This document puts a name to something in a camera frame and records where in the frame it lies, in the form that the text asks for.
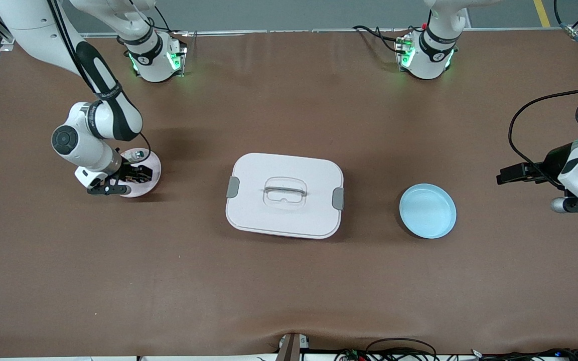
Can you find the light blue round plate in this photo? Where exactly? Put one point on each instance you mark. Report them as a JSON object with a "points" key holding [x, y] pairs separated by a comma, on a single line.
{"points": [[427, 210]]}

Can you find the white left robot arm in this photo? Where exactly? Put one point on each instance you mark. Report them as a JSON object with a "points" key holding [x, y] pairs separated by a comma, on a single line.
{"points": [[429, 60]]}

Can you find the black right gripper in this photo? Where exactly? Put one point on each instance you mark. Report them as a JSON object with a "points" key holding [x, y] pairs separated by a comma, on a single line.
{"points": [[129, 172]]}

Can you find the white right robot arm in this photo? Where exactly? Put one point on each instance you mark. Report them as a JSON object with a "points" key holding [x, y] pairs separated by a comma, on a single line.
{"points": [[86, 150]]}

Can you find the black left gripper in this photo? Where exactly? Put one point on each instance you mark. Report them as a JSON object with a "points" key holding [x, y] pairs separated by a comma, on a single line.
{"points": [[551, 159]]}

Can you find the white lidded storage box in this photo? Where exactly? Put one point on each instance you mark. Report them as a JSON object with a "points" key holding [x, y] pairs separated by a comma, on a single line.
{"points": [[269, 215]]}

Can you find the pink round plate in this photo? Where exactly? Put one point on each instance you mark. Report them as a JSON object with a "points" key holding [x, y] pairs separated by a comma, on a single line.
{"points": [[143, 191]]}

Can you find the green push-button switch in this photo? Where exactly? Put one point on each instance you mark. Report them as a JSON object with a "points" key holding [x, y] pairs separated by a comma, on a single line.
{"points": [[140, 154]]}

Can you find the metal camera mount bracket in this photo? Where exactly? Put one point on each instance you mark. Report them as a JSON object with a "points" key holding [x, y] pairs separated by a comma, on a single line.
{"points": [[291, 348]]}

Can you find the silver table edge rail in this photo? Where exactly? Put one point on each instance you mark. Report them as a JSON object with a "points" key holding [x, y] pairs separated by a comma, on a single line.
{"points": [[294, 31]]}

